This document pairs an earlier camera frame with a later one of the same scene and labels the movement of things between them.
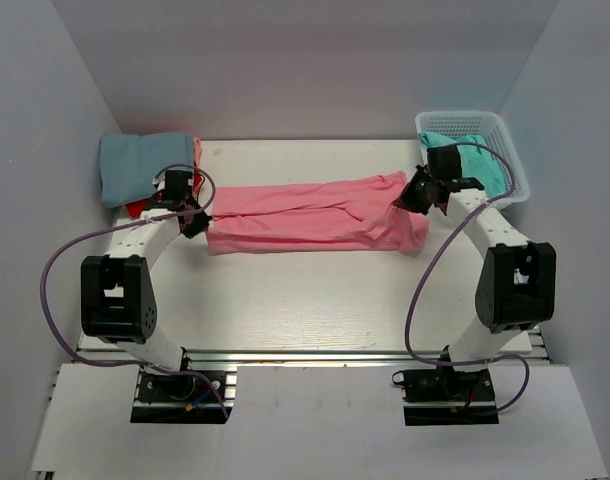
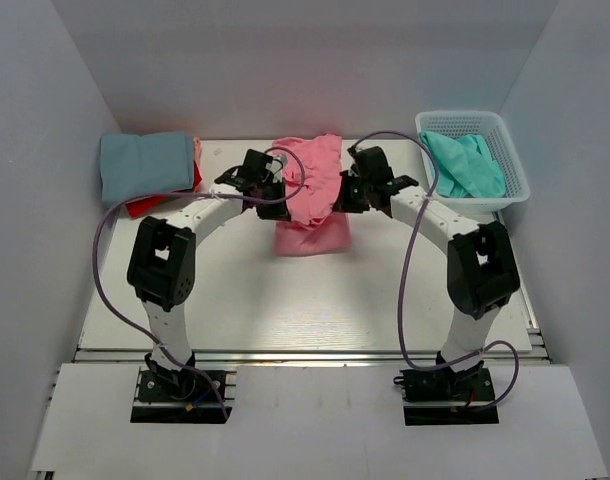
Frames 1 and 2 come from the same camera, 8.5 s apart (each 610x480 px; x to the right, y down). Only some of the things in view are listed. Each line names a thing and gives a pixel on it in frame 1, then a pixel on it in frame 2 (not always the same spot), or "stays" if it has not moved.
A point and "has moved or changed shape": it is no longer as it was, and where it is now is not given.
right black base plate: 434,397 stays
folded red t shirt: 136,208 stays
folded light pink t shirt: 197,150 stays
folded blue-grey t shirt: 130,163 stays
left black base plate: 181,399 stays
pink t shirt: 339,214 has moved or changed shape
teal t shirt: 479,160 stays
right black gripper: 415,195 -> 345,198
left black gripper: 196,223 -> 274,208
